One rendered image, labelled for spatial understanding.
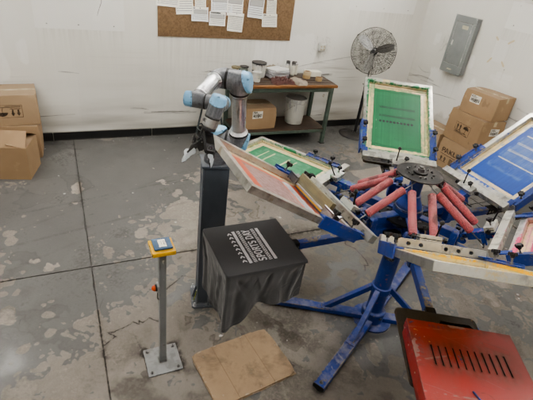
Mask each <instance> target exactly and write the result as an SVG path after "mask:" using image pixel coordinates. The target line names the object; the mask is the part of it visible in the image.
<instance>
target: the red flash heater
mask: <svg viewBox="0 0 533 400"><path fill-rule="evenodd" d="M402 336H403V340H404V343H405V351H406V354H407V358H408V365H409V369H410V372H411V376H412V383H413V387H414V391H415V395H416V400H479V399H478V398H477V397H476V396H475V395H474V393H473V391H474V392H475V393H476V394H477V395H478V397H479V398H480V399H481V400H533V381H532V379H531V376H530V375H529V373H528V371H527V369H526V367H525V365H524V363H523V361H522V359H521V357H520V354H519V353H518V351H517V349H516V346H515V345H514V343H513V341H512V338H511V337H510V335H506V334H501V333H492V332H487V331H482V330H477V329H468V328H463V327H458V326H453V325H444V324H439V323H434V322H429V321H420V320H415V319H410V318H406V320H405V323H404V329H403V331H402Z"/></svg>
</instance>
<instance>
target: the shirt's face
mask: <svg viewBox="0 0 533 400"><path fill-rule="evenodd" d="M255 228H258V229H259V231H260V232H261V233H262V234H263V236H264V237H265V239H266V241H267V242H268V244H269V245H270V246H271V247H272V249H273V250H274V252H275V254H276V255H277V257H278V258H276V259H272V260H264V261H259V262H255V263H247V264H243V262H242V261H241V259H240V257H239V256H238V254H237V252H236V250H235V249H234V247H233V246H232V243H231V241H230V240H229V239H228V236H227V235H226V233H230V232H235V231H240V230H245V229H255ZM204 231H205V234H206V236H207V237H208V239H209V242H210V244H211V245H212V246H213V249H214V251H215V253H216V254H217V257H218V259H219V261H220V263H221V265H222V267H223V269H224V271H225V273H226V274H227V276H232V275H240V274H244V273H248V272H253V271H260V270H264V269H268V268H272V267H280V266H284V265H288V264H293V263H300V262H305V261H308V260H307V259H306V257H305V256H304V255H303V253H302V252H301V250H300V249H299V248H298V246H296V245H295V243H294V242H293V240H292V239H291V238H290V236H289V235H288V234H287V232H286V231H285V230H284V229H283V227H282V226H281V225H280V224H279V222H278V221H277V219H276V218H275V219H270V220H264V221H253V222H248V223H243V224H237V225H226V226H221V227H215V228H209V229H204Z"/></svg>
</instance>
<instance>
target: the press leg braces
mask: <svg viewBox="0 0 533 400"><path fill-rule="evenodd" d="M371 289H372V283H368V284H366V285H365V286H362V287H360V288H357V289H355V290H353V291H350V292H348V293H346V294H343V295H341V296H339V297H337V298H334V299H332V300H330V301H328V302H321V308H323V309H328V310H336V308H335V306H336V305H339V304H340V303H342V302H345V301H347V300H350V299H352V298H355V297H357V296H359V295H361V294H364V293H366V292H368V291H370V290H371ZM379 294H380V292H379V291H377V290H375V291H374V293H373V295H372V297H371V299H370V301H369V303H368V305H367V307H366V309H365V311H364V313H363V314H362V316H361V318H360V320H359V323H358V324H357V325H356V327H355V330H354V332H353V333H351V335H350V336H349V337H348V338H347V339H346V341H345V342H347V343H348V344H350V345H351V346H353V347H354V346H355V345H356V343H357V342H358V340H359V339H360V337H359V334H360V332H361V331H362V328H363V326H364V325H365V323H366V320H367V319H368V317H369V316H370V313H371V311H372V309H373V308H374V305H375V303H376V301H377V300H378V297H379ZM391 295H392V296H393V297H394V299H395V300H396V301H397V302H398V303H399V304H400V305H401V307H402V308H406V309H411V310H412V308H411V307H410V306H409V305H408V304H407V302H406V301H405V300H404V299H403V298H402V297H401V296H400V295H399V294H398V293H397V292H396V290H395V289H394V288H393V287H392V290H391V292H390V294H389V296H391Z"/></svg>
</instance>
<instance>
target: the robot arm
mask: <svg viewBox="0 0 533 400"><path fill-rule="evenodd" d="M219 88H221V89H225V90H229V94H230V95H231V96H232V127H231V128H230V130H227V127H226V126H224V125H219V123H220V119H221V116H222V114H223V112H225V111H227V110H228V108H229V107H230V105H231V102H230V99H229V98H228V97H227V96H225V95H222V94H218V93H213V92H214V91H215V90H217V89H219ZM252 90H253V75H252V73H250V72H249V71H241V70H236V69H231V68H227V67H221V68H217V69H215V70H213V71H211V72H209V73H208V74H207V75H206V77H205V80H204V81H203V82H202V83H201V84H200V85H199V86H198V87H197V88H196V89H195V90H194V91H191V90H186V91H185V93H184V95H183V104H184V105H185V106H189V107H193V108H198V109H204V110H206V111H205V116H204V117H203V118H202V120H203V121H202V124H201V131H200V133H195V134H194V137H195V138H193V140H192V145H191V146H190V148H186V149H185V150H184V156H183V158H182V162H185V161H186V160H187V159H188V158H190V156H191V155H193V154H195V153H196V148H197V149H198V151H204V152H205V155H204V161H205V162H206V163H207V164H209V166H210V168H211V167H212V166H220V165H224V164H226V163H225V162H224V160H223V159H222V157H221V156H220V154H219V153H218V152H217V150H216V149H215V144H214V137H213V134H214V135H216V136H218V137H220V138H221V139H223V140H226V141H227V142H229V143H231V144H234V145H235V146H236V147H238V148H241V149H243V150H244V151H246V150H247V146H248V143H249V140H250V137H251V134H250V133H248V131H247V129H246V112H247V97H248V96H249V94H250V93H251V92H252Z"/></svg>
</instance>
